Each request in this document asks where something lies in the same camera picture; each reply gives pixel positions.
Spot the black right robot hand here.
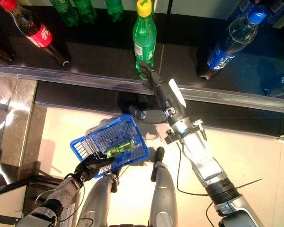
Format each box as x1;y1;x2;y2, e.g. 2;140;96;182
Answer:
128;60;187;125

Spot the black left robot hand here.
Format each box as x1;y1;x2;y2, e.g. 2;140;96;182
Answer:
74;151;116;183

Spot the blue plastic shopping basket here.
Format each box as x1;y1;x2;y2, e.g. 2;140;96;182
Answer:
70;114;150;179

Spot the green Sprite bottle yellow cap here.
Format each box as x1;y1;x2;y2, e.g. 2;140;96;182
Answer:
49;0;80;27
105;0;125;23
73;0;97;24
132;0;157;80
105;139;135;158

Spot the black shelf with clear strip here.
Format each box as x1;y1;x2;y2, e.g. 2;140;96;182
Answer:
0;4;165;92
156;11;284;115

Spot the black base shelf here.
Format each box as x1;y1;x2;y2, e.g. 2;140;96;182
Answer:
35;80;284;142

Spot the cola bottle red cap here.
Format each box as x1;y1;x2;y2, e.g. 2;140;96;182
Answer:
0;0;71;66
0;33;16;62

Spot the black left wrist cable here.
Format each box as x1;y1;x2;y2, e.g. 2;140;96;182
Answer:
35;182;86;223

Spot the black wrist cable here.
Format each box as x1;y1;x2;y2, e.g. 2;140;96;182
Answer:
176;141;210;197
35;182;86;223

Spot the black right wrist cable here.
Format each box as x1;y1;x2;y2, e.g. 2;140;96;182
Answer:
176;141;210;197

